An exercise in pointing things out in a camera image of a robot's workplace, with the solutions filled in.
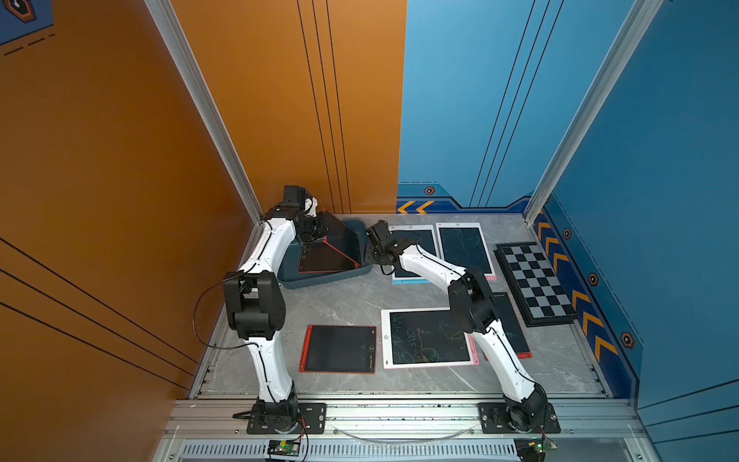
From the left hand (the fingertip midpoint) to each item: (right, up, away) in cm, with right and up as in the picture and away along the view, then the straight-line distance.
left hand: (332, 223), depth 94 cm
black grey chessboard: (+68, -22, 0) cm, 71 cm away
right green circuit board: (+54, -57, -24) cm, 82 cm away
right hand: (+12, -10, +8) cm, 18 cm away
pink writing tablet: (+30, -36, -7) cm, 47 cm away
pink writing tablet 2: (+49, -7, +18) cm, 53 cm away
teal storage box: (-16, -18, +6) cm, 25 cm away
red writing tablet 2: (+58, -29, 0) cm, 65 cm away
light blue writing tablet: (+33, -4, +18) cm, 38 cm away
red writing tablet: (+2, -9, 0) cm, 9 cm away
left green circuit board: (-7, -58, -23) cm, 62 cm away
